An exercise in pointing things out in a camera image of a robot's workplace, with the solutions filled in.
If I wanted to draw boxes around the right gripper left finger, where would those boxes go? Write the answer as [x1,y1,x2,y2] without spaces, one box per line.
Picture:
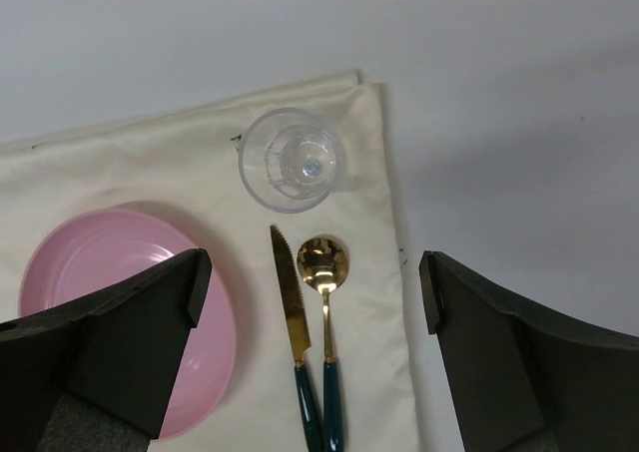
[1,248,212,451]

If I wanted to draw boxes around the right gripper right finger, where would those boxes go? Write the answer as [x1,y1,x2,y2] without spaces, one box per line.
[419,250,638,451]

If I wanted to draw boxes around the pink plastic plate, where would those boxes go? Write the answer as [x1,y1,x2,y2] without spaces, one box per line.
[19,209,237,440]

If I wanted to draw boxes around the gold knife green handle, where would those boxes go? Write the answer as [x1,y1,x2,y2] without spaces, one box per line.
[270,225,324,452]

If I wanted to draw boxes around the gold spoon green handle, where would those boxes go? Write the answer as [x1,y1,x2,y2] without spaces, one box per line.
[297,235,349,452]

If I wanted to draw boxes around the clear drinking glass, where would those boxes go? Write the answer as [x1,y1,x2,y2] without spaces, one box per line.
[238,108,346,214]

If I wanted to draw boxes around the cream cloth placemat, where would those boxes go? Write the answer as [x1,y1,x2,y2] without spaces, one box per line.
[1,72,421,451]

